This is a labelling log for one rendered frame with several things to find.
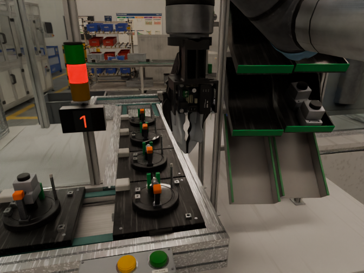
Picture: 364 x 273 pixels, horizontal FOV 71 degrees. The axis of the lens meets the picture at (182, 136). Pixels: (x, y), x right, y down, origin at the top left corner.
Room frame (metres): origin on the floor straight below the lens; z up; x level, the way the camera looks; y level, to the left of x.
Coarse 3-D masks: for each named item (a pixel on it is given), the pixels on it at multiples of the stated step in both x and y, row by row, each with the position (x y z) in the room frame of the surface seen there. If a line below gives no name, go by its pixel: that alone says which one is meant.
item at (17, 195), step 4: (16, 192) 0.53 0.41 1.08; (20, 192) 0.53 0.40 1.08; (24, 192) 0.55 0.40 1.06; (12, 196) 0.52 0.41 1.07; (16, 196) 0.52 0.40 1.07; (20, 196) 0.52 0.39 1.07; (16, 200) 0.53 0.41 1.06; (20, 200) 0.53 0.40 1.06; (20, 204) 0.53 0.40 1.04; (24, 204) 0.54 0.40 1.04; (20, 208) 0.53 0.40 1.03; (24, 208) 0.53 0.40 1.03; (20, 212) 0.52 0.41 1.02; (24, 212) 0.53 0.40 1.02; (20, 216) 0.52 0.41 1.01; (24, 216) 0.53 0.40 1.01
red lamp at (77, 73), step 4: (68, 64) 0.71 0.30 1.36; (72, 64) 0.71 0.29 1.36; (76, 64) 0.71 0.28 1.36; (80, 64) 0.71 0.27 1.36; (84, 64) 0.72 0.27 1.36; (68, 68) 0.71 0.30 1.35; (72, 68) 0.70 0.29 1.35; (76, 68) 0.70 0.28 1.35; (80, 68) 0.71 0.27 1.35; (84, 68) 0.72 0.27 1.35; (68, 72) 0.71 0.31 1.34; (72, 72) 0.70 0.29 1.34; (76, 72) 0.70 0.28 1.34; (80, 72) 0.71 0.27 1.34; (84, 72) 0.72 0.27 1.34; (68, 76) 0.71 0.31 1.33; (72, 76) 0.70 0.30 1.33; (76, 76) 0.70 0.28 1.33; (80, 76) 0.71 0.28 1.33; (84, 76) 0.72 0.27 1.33; (72, 80) 0.70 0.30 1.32; (76, 80) 0.70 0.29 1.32; (80, 80) 0.70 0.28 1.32; (84, 80) 0.71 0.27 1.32
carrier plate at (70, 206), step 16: (48, 192) 0.69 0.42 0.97; (64, 192) 0.69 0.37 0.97; (80, 192) 0.69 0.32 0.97; (0, 208) 0.61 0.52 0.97; (64, 208) 0.61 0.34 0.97; (80, 208) 0.62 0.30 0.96; (0, 224) 0.54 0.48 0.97; (48, 224) 0.54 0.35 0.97; (0, 240) 0.48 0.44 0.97; (16, 240) 0.48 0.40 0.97; (32, 240) 0.48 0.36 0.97; (48, 240) 0.48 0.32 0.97; (64, 240) 0.48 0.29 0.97
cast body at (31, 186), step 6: (24, 174) 0.58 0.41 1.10; (30, 174) 0.60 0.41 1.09; (18, 180) 0.57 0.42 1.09; (24, 180) 0.57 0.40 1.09; (30, 180) 0.57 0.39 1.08; (36, 180) 0.60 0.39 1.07; (18, 186) 0.56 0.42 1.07; (24, 186) 0.56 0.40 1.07; (30, 186) 0.57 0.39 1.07; (36, 186) 0.59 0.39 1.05; (30, 192) 0.56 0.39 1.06; (36, 192) 0.58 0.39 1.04; (24, 198) 0.55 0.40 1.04; (30, 198) 0.55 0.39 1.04; (36, 198) 0.58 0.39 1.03
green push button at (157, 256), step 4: (152, 252) 0.45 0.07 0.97; (156, 252) 0.44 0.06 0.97; (160, 252) 0.44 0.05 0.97; (164, 252) 0.44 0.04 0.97; (152, 256) 0.43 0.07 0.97; (156, 256) 0.43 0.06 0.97; (160, 256) 0.43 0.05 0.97; (164, 256) 0.43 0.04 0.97; (152, 260) 0.42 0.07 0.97; (156, 260) 0.42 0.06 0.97; (160, 260) 0.42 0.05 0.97; (164, 260) 0.42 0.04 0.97; (152, 264) 0.42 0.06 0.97; (156, 264) 0.41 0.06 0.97; (160, 264) 0.41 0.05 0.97; (164, 264) 0.42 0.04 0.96
